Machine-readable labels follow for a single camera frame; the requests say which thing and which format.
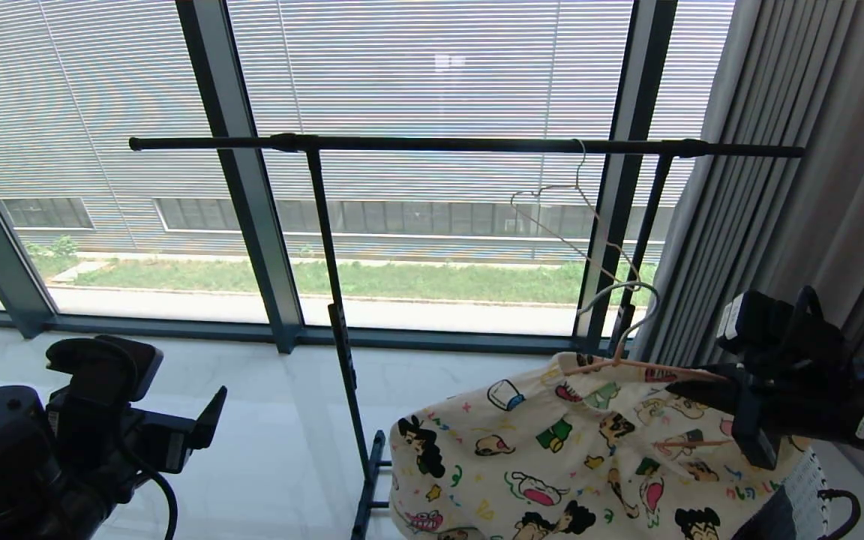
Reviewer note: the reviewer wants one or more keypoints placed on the cream printed garment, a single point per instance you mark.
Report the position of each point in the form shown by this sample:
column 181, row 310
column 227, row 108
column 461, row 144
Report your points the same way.
column 552, row 465

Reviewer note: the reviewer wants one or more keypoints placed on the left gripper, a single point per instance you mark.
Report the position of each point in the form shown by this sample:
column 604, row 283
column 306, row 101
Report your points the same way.
column 154, row 446

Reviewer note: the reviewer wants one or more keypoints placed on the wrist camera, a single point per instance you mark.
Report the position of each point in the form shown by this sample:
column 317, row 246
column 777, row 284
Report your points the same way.
column 754, row 322
column 109, row 367

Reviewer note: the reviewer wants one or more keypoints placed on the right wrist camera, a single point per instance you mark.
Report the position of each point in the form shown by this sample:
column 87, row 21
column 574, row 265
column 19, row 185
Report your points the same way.
column 754, row 322

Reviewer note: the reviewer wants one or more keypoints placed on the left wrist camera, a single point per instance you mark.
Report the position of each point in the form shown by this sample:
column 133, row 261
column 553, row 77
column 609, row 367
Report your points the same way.
column 109, row 367

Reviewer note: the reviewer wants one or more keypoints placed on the white laundry basket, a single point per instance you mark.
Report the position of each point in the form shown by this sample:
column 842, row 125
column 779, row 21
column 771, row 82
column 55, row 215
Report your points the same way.
column 803, row 487

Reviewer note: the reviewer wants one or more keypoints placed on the black clothes rack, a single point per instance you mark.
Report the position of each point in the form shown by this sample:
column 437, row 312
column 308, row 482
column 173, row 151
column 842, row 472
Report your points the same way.
column 439, row 145

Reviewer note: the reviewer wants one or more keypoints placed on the pink clothes hanger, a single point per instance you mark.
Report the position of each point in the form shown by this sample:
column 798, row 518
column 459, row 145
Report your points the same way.
column 563, row 240
column 627, row 364

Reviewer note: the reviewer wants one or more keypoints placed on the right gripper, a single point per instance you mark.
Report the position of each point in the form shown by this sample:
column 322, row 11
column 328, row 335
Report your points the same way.
column 754, row 427

